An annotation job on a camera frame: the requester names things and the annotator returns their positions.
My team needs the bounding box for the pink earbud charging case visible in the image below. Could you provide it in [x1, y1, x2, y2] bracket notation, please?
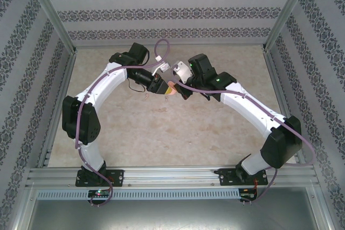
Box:
[166, 80, 179, 96]

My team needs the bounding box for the right small circuit board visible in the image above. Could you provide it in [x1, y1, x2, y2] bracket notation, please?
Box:
[239, 192, 257, 201]

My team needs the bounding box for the small circuit board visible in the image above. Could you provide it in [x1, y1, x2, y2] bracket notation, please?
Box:
[88, 190, 112, 198]
[239, 192, 257, 201]

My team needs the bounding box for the grey metal sheet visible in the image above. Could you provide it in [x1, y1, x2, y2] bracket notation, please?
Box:
[26, 199, 324, 230]

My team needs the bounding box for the left small circuit board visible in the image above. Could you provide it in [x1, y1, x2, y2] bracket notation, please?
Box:
[88, 190, 112, 198]

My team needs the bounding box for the left gripper thin black cable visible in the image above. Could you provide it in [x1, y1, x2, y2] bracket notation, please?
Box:
[127, 78, 146, 94]

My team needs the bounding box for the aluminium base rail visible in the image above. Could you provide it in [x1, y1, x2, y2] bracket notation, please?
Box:
[26, 167, 316, 187]

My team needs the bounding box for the aluminium frame rail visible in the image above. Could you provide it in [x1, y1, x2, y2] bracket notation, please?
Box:
[261, 46, 309, 166]
[37, 51, 79, 169]

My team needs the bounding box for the aluminium frame post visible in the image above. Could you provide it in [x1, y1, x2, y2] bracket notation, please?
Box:
[261, 0, 315, 52]
[25, 0, 79, 53]

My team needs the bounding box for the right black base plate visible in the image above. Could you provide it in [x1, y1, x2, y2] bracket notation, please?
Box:
[218, 168, 270, 187]

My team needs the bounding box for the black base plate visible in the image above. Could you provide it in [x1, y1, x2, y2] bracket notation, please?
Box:
[218, 168, 270, 187]
[76, 169, 125, 187]

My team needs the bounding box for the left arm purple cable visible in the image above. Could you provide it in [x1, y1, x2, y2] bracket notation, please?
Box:
[74, 38, 170, 208]

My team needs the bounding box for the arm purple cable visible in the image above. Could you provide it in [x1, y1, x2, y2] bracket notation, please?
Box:
[74, 38, 170, 208]
[171, 64, 316, 205]

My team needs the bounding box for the grey slotted cable duct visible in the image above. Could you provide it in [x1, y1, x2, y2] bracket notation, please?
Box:
[36, 188, 240, 200]

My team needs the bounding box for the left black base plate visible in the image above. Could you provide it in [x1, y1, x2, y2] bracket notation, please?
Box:
[76, 169, 125, 187]

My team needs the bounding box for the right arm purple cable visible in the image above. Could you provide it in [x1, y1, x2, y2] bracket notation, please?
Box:
[171, 64, 316, 205]

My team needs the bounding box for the aluminium frame leg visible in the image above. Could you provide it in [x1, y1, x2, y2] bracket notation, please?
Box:
[7, 185, 38, 230]
[307, 186, 334, 230]

